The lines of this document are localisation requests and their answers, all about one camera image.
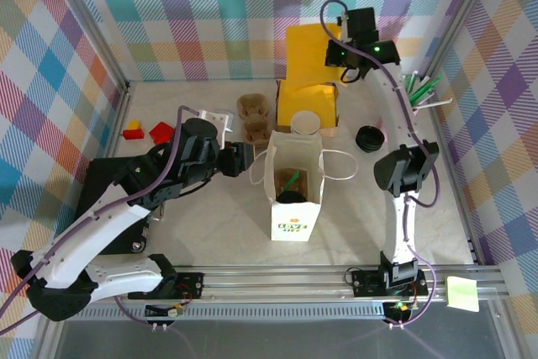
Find black cup lid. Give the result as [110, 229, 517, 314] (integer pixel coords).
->
[277, 190, 308, 204]

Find white paper takeout bag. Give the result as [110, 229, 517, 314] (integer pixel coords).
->
[250, 129, 358, 243]

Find large red toy block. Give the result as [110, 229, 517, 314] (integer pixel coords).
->
[149, 121, 174, 145]

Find black flat box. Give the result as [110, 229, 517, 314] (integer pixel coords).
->
[73, 156, 153, 257]

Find small electronics board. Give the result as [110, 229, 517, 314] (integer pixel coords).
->
[384, 299, 417, 314]
[145, 303, 186, 319]

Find pale green sticky note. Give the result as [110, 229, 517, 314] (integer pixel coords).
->
[445, 276, 480, 314]

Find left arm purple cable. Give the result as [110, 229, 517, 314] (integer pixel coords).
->
[0, 105, 203, 333]

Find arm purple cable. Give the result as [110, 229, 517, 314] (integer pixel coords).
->
[0, 105, 203, 333]
[319, 0, 442, 305]

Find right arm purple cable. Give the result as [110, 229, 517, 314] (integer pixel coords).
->
[319, 0, 442, 305]

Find aluminium side rail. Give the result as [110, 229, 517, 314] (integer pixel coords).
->
[430, 102, 520, 359]
[35, 81, 134, 359]

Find aluminium frame post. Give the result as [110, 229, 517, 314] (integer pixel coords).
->
[44, 0, 131, 93]
[419, 0, 502, 81]

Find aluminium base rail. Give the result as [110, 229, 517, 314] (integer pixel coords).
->
[83, 264, 505, 305]

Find perforated metal cable tray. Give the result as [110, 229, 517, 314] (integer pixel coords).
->
[65, 306, 390, 323]

